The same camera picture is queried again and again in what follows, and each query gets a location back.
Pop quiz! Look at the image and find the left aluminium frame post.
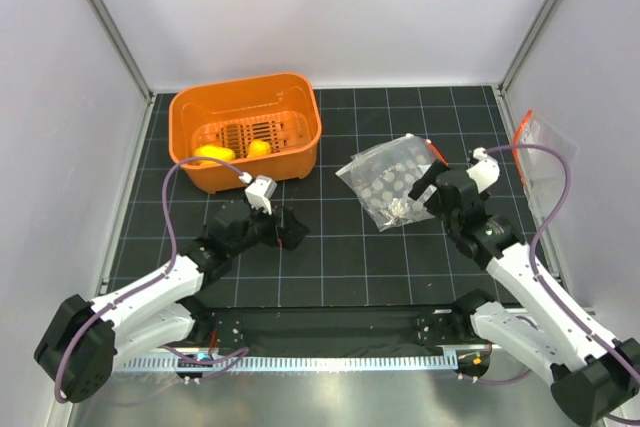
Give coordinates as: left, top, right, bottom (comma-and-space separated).
86, 0, 153, 103

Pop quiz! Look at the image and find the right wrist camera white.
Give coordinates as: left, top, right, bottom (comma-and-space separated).
466, 147, 500, 193

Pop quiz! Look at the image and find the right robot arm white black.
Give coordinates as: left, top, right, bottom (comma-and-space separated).
409, 156, 639, 426

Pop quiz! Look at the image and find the zip bag on right wall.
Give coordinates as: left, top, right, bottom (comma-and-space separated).
512, 110, 579, 222

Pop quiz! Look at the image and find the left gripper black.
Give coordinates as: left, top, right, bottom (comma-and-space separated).
228, 198, 308, 258

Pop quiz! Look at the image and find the yellow pear toy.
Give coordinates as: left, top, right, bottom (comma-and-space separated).
247, 139, 272, 158

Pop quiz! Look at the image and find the right aluminium frame post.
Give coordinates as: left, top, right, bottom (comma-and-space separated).
498, 0, 562, 96

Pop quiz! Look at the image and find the yellow mango toy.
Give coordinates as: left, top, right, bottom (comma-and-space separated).
193, 144, 236, 165

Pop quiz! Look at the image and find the aluminium frame post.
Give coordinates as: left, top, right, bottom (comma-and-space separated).
86, 0, 153, 103
498, 0, 562, 96

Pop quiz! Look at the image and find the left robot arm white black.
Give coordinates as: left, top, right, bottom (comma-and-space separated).
34, 202, 310, 404

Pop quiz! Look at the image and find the clear zip bags stack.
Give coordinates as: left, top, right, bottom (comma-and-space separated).
336, 134, 443, 231

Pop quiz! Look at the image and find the black grid mat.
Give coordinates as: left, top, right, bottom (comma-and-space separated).
100, 86, 514, 308

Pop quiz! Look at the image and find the orange plastic basket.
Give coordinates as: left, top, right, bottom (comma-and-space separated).
168, 73, 322, 181

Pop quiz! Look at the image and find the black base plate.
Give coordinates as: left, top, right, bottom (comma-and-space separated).
188, 305, 487, 358

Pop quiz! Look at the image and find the white slotted cable duct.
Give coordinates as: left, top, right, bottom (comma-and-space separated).
115, 350, 458, 374

